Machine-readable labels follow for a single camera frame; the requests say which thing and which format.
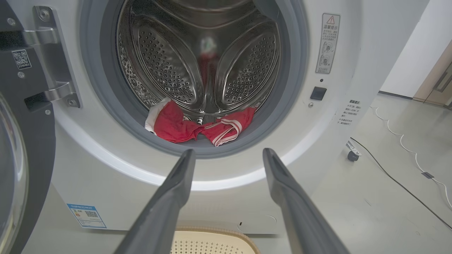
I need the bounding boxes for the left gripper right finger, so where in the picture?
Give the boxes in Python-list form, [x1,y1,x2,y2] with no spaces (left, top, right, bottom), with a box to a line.
[262,147,350,254]

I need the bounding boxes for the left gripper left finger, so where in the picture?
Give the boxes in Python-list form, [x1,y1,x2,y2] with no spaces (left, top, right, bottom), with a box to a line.
[113,148,197,254]

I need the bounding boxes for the red garment with white stripes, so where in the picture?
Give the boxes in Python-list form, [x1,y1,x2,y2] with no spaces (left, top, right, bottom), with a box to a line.
[145,98,256,147]

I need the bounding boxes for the dark grey glass washer door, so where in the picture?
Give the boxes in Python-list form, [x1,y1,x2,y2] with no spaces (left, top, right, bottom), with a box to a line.
[0,0,57,254]

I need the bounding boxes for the beige perforated laundry basket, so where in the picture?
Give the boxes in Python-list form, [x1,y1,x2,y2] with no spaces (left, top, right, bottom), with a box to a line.
[171,227,262,254]

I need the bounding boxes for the white front-loading washing machine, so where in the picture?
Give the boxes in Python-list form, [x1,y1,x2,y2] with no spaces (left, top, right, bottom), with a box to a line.
[5,0,430,236]

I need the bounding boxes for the wooden room door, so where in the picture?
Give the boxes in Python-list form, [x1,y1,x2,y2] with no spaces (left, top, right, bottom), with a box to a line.
[413,39,452,110]

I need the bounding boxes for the small QR code door label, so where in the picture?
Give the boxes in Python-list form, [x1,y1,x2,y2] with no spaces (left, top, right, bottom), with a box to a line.
[12,49,32,70]

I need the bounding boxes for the metal leg with caster wheel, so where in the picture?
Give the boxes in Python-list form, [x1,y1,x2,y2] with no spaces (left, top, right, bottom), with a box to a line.
[345,140,362,162]

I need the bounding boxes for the blue energy label sticker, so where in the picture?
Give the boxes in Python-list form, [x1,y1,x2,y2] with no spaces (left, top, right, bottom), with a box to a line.
[67,204,107,229]

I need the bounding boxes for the grey warning sticker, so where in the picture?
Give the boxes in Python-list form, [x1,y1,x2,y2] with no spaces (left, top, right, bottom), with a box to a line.
[315,13,340,74]

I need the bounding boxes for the black floor cable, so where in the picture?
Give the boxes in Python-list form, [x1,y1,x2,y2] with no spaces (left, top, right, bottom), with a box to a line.
[351,137,452,230]

